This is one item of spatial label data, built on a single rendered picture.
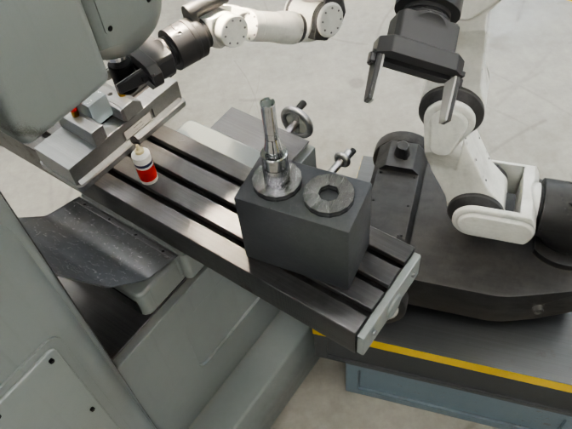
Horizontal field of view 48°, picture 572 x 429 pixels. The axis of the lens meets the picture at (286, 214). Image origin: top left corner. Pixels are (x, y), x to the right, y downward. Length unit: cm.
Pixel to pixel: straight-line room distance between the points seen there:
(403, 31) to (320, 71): 234
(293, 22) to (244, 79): 173
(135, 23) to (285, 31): 42
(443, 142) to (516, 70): 180
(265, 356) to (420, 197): 68
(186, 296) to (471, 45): 84
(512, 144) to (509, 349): 125
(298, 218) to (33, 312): 46
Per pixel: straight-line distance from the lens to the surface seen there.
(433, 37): 87
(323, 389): 219
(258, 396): 198
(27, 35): 99
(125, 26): 114
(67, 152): 149
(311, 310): 122
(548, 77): 326
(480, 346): 184
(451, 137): 148
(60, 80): 105
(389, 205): 184
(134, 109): 151
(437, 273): 174
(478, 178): 164
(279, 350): 203
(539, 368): 185
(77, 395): 131
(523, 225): 169
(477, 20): 131
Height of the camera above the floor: 202
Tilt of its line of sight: 52 degrees down
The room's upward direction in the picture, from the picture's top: 7 degrees counter-clockwise
